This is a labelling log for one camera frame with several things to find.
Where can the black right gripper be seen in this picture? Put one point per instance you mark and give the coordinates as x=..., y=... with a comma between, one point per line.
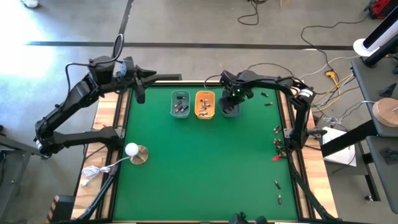
x=237, y=85

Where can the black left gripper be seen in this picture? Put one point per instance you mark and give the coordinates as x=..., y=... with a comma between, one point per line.
x=129, y=74

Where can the grey plastic bin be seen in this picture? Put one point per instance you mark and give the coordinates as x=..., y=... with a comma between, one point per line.
x=231, y=115

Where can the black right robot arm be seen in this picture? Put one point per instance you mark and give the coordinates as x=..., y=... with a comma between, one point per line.
x=298, y=118

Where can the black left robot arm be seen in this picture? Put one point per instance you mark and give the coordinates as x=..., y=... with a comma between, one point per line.
x=62, y=109

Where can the black floor vent grille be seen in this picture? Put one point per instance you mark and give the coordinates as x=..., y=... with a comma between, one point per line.
x=171, y=77

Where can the orange plastic bin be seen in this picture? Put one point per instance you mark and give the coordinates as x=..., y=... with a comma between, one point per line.
x=199, y=93

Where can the teal plastic bin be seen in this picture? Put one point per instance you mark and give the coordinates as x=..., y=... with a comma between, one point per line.
x=180, y=115

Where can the small parts at right edge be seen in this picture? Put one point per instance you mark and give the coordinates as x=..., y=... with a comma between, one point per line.
x=276, y=158

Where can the brass lamp with white bulb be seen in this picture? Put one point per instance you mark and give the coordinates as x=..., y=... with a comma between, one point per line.
x=131, y=149

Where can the green table mat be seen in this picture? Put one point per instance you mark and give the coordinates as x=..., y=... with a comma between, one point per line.
x=186, y=180

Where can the black rounded object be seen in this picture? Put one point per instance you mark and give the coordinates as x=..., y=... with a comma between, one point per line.
x=261, y=220
x=238, y=218

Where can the white board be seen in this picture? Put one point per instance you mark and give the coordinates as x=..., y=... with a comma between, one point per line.
x=342, y=155

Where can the black diagonal beam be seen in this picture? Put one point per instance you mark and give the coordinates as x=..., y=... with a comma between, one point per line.
x=348, y=138

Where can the grey side table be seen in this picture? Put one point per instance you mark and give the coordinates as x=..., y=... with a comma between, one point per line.
x=385, y=180
x=367, y=93

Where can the white tower fan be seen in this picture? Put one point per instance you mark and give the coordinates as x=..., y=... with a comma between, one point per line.
x=360, y=48

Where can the dark metal stand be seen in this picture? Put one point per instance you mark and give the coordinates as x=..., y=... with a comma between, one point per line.
x=18, y=161

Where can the grey tray with striped edge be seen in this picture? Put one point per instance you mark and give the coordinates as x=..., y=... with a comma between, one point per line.
x=63, y=208

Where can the round wooden disc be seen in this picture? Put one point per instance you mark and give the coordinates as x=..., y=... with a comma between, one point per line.
x=387, y=112

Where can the small black wedge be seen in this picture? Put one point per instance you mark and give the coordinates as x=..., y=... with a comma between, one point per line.
x=388, y=91

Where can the black stand leg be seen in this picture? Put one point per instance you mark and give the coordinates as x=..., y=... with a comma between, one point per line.
x=371, y=183

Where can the black stand column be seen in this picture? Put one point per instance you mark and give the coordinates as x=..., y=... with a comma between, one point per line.
x=382, y=51

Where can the dark crumpled object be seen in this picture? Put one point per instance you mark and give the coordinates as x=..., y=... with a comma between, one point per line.
x=388, y=155

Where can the red and black tool case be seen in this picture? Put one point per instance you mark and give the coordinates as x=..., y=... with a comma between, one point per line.
x=379, y=7

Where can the black aluminium table frame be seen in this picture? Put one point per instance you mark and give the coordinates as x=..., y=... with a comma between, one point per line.
x=202, y=83

